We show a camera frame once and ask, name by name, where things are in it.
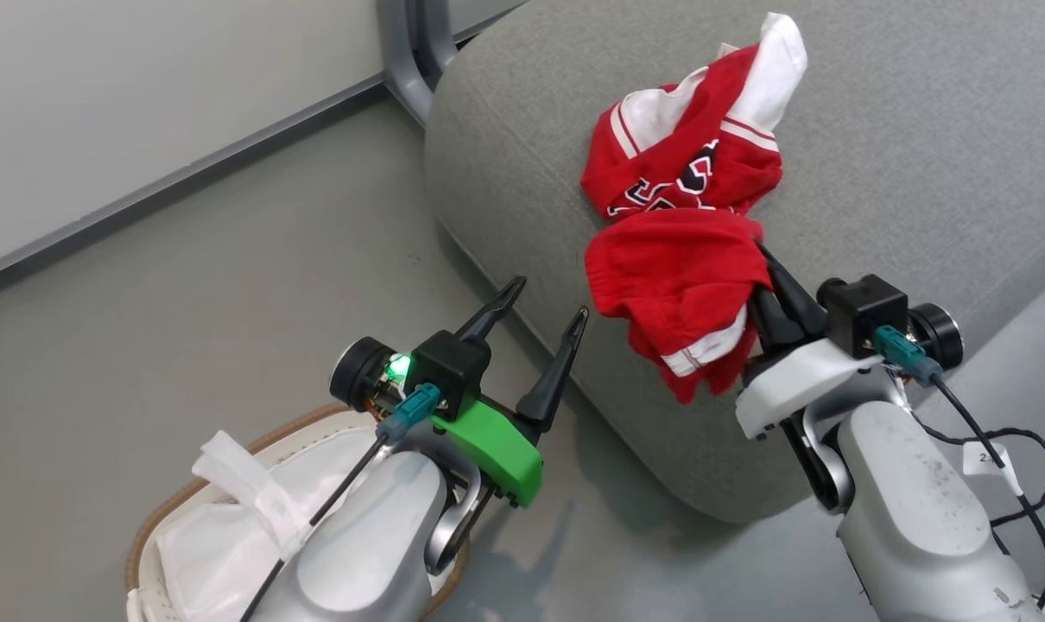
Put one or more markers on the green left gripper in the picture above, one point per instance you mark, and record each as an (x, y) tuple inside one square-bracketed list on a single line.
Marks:
[(501, 449)]

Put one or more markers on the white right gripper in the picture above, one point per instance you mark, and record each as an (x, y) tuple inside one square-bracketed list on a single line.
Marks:
[(790, 380)]

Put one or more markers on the red shorts with white stripes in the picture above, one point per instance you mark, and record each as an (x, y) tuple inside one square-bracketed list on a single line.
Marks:
[(669, 276)]

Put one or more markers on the red basketball jersey with letters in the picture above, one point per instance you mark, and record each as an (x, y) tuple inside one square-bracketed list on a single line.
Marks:
[(661, 155)]

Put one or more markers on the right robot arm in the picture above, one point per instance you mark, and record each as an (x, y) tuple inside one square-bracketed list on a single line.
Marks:
[(911, 501)]

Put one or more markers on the white cloth basket liner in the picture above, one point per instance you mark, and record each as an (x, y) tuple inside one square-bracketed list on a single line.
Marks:
[(203, 553)]

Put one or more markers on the brown rimmed white laundry basket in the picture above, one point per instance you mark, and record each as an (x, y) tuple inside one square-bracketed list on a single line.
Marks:
[(142, 553)]

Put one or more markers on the grey fabric sofa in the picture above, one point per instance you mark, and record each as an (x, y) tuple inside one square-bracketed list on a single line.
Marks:
[(902, 173)]

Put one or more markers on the white tape flag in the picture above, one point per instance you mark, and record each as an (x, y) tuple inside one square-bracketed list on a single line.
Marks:
[(255, 492)]

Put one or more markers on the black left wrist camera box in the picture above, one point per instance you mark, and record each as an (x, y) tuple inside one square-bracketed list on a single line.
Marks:
[(449, 367)]

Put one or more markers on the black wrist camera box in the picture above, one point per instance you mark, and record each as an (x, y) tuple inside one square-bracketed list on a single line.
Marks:
[(864, 315), (449, 367)]

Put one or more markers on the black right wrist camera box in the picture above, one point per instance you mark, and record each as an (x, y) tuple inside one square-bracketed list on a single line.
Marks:
[(864, 315)]

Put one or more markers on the grey metal frame post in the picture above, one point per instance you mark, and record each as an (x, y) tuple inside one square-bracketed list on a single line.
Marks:
[(406, 52)]

